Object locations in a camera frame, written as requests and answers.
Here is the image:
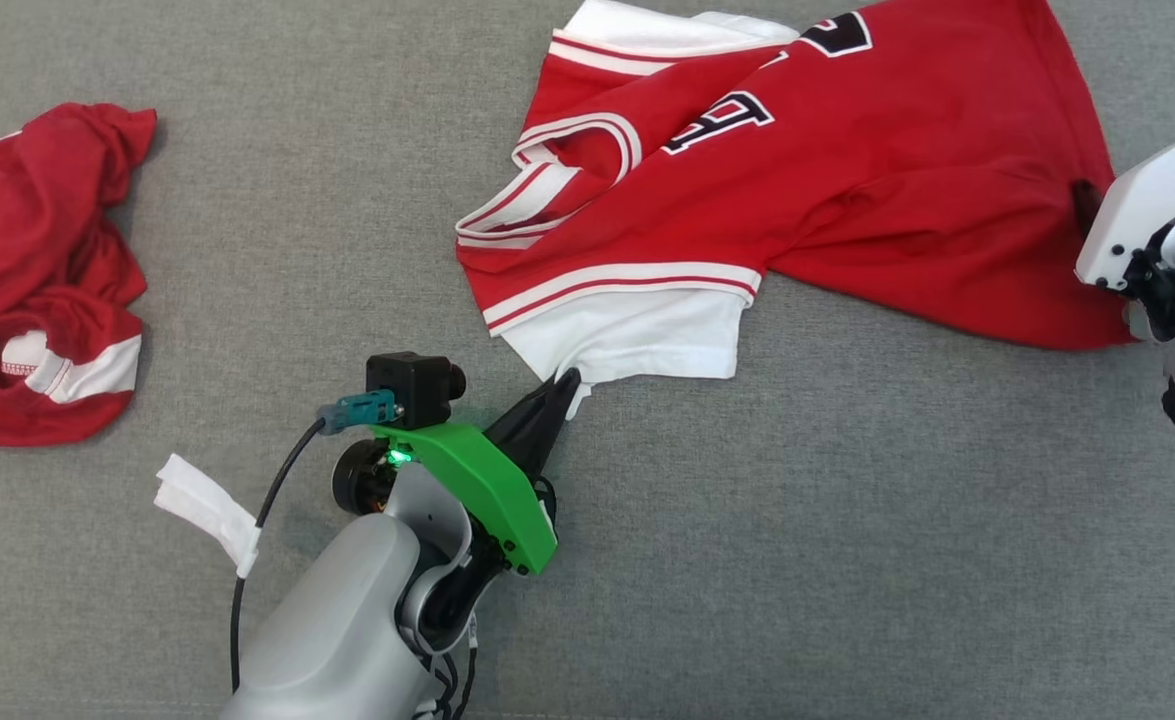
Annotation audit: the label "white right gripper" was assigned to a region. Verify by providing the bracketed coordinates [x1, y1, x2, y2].
[1071, 128, 1175, 293]

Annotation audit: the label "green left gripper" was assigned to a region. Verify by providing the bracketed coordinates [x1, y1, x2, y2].
[369, 368, 582, 577]

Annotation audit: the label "red jersey with white sleeves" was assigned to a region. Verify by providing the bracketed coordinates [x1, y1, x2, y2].
[455, 0, 1138, 419]

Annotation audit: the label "white tape tag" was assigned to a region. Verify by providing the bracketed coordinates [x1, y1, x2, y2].
[154, 453, 261, 579]

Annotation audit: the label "red shorts with white band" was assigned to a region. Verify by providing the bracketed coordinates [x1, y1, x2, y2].
[0, 102, 158, 447]

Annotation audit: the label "teal cable connector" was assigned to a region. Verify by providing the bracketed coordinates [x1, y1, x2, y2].
[317, 390, 400, 435]

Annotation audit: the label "thin black camera cable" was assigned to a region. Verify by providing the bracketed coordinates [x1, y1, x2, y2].
[230, 418, 328, 693]

